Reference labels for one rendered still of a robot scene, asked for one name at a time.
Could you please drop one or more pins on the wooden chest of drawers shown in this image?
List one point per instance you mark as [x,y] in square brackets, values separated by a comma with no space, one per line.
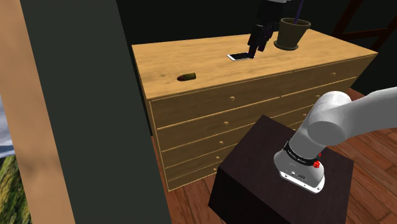
[198,59]

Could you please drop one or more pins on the dark olive flower pot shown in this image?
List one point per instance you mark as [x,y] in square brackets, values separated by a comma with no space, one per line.
[291,34]

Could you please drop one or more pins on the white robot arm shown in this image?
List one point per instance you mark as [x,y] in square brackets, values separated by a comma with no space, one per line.
[328,124]

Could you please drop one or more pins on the white-edged black phone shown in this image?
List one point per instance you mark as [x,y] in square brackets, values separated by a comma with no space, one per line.
[239,56]

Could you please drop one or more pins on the dark red wooden ladder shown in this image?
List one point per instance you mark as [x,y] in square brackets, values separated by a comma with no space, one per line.
[363,33]

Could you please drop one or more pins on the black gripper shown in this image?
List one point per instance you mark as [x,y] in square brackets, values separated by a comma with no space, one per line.
[269,14]

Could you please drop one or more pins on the brown and green cylinder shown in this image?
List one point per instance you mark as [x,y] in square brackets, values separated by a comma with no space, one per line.
[186,77]

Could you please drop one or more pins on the purple plant stem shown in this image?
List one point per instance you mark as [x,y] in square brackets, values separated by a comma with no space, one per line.
[298,11]

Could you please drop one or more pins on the dark robot stand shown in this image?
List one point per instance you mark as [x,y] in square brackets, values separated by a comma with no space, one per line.
[257,173]

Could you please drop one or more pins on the dark door with tan frame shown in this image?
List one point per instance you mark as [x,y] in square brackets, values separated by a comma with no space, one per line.
[93,124]

